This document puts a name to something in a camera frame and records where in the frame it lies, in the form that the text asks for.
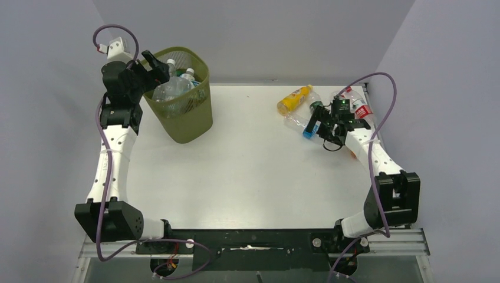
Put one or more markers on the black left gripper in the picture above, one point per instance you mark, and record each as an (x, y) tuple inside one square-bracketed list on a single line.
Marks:
[(152, 82)]

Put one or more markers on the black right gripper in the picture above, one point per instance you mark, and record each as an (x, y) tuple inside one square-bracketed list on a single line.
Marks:
[(323, 114)]

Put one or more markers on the blue label water bottle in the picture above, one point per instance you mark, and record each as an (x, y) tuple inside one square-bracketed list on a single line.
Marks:
[(299, 124)]

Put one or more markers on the large clear plastic bottle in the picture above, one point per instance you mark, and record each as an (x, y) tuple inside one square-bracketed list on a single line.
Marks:
[(174, 88)]

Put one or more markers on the blue green lemon drink bottle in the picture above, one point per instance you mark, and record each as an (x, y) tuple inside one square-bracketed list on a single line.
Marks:
[(189, 75)]

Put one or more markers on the dark green label bottle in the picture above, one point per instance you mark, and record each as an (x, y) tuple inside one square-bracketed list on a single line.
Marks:
[(315, 104)]

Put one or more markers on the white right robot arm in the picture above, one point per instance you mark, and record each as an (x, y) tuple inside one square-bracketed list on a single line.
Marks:
[(393, 197)]

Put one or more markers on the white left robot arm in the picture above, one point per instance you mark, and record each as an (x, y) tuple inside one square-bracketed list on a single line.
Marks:
[(106, 215)]

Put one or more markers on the green plastic mesh bin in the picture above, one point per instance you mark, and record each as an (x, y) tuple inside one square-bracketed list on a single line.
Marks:
[(189, 115)]

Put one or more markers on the yellow juice bottle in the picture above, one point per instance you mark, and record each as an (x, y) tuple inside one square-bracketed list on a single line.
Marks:
[(293, 100)]

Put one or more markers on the red label bottle red cap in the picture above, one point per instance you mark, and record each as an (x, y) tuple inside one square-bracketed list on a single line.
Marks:
[(337, 95)]

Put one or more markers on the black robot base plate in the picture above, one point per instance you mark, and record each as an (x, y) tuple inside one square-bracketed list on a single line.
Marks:
[(257, 249)]

